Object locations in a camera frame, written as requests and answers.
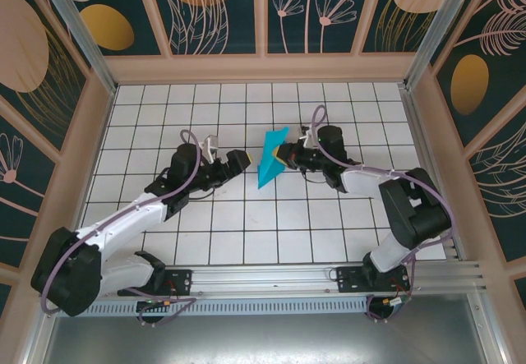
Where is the blue cloth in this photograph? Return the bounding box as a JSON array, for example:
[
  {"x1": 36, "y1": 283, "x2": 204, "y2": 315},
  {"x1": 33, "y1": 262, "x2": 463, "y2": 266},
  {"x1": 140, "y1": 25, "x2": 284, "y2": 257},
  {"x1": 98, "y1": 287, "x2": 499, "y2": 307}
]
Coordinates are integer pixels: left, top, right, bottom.
[{"x1": 256, "y1": 126, "x2": 289, "y2": 191}]

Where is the grey metal sheet panel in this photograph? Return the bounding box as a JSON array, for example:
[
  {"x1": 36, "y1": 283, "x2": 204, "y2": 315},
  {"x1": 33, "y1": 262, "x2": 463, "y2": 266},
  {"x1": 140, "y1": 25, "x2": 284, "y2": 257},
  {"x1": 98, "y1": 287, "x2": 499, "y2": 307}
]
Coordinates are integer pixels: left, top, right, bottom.
[{"x1": 24, "y1": 293, "x2": 506, "y2": 364}]

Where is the small circuit board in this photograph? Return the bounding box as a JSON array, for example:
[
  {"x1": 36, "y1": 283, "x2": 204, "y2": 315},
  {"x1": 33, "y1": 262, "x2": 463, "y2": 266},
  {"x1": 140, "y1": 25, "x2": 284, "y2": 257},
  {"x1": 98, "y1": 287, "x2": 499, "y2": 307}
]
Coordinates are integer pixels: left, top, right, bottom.
[
  {"x1": 380, "y1": 295, "x2": 413, "y2": 311},
  {"x1": 137, "y1": 297, "x2": 178, "y2": 312}
]

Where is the aluminium side rail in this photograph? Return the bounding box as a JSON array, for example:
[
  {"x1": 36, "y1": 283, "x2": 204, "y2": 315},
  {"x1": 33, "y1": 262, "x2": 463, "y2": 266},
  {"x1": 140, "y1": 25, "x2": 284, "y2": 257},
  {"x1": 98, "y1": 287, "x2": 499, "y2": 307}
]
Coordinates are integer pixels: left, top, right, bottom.
[{"x1": 400, "y1": 84, "x2": 469, "y2": 262}]

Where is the aluminium mounting rail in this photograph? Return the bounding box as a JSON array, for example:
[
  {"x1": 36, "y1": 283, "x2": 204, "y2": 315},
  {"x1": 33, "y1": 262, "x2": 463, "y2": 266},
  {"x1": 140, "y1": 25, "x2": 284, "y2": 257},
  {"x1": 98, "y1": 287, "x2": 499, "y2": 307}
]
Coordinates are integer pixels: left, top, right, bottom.
[{"x1": 39, "y1": 260, "x2": 488, "y2": 302}]

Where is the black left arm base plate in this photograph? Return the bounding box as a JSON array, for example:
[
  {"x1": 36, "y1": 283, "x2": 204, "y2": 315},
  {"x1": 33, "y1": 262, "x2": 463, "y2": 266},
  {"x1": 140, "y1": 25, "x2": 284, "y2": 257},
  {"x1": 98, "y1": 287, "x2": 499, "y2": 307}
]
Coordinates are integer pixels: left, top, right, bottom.
[{"x1": 118, "y1": 269, "x2": 194, "y2": 297}]

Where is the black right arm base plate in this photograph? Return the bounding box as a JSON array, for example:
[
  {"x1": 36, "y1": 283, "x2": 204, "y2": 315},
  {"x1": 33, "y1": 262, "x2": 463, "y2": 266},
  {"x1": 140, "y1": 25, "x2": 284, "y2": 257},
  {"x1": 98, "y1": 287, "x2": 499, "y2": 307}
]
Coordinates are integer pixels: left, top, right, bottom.
[{"x1": 335, "y1": 265, "x2": 411, "y2": 295}]

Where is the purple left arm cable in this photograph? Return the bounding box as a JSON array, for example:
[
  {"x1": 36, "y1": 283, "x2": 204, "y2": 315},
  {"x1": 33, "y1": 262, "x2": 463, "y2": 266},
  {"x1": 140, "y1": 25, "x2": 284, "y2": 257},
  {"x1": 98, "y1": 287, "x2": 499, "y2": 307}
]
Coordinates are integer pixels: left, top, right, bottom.
[{"x1": 40, "y1": 129, "x2": 206, "y2": 327}]

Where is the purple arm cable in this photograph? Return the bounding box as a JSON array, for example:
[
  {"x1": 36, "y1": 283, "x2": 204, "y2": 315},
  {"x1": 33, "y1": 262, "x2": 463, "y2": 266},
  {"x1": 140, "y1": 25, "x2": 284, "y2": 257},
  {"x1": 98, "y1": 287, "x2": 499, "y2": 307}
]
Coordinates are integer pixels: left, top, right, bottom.
[
  {"x1": 40, "y1": 129, "x2": 206, "y2": 327},
  {"x1": 311, "y1": 104, "x2": 459, "y2": 324}
]

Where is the grey slotted cable duct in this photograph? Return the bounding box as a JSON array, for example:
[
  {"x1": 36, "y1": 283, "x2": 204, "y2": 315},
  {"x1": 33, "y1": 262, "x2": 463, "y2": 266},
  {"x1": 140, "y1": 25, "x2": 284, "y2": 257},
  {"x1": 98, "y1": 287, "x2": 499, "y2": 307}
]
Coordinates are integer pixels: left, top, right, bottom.
[{"x1": 53, "y1": 297, "x2": 371, "y2": 316}]

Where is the aluminium frame post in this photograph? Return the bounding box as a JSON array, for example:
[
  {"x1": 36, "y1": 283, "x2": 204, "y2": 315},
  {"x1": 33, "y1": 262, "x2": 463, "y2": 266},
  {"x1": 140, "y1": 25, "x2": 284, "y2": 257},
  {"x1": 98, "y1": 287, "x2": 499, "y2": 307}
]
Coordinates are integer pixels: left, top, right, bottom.
[
  {"x1": 35, "y1": 0, "x2": 118, "y2": 94},
  {"x1": 404, "y1": 0, "x2": 490, "y2": 90}
]

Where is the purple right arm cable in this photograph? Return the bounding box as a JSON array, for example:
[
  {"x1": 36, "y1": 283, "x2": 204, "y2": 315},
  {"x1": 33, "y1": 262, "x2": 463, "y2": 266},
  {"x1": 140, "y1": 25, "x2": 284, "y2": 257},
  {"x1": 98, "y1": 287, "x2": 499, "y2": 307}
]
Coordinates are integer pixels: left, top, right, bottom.
[{"x1": 311, "y1": 104, "x2": 459, "y2": 324}]

